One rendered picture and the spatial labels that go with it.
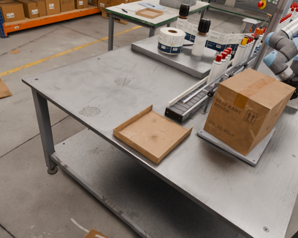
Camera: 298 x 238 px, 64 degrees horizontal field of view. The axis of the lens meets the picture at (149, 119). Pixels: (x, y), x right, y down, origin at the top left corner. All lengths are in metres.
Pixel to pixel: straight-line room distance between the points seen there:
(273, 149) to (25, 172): 1.76
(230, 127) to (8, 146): 1.87
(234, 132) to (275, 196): 0.30
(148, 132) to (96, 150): 0.83
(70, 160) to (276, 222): 1.36
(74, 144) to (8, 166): 0.56
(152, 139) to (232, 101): 0.40
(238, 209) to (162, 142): 0.42
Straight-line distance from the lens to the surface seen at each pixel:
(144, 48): 1.99
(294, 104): 1.81
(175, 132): 1.20
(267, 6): 1.90
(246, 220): 1.00
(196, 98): 1.42
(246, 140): 1.15
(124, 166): 1.82
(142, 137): 1.14
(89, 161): 1.85
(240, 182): 1.10
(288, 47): 1.46
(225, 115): 1.15
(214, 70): 1.54
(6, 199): 2.04
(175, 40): 1.92
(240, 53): 1.96
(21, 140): 2.43
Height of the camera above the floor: 1.59
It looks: 37 degrees down
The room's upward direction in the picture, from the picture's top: 9 degrees clockwise
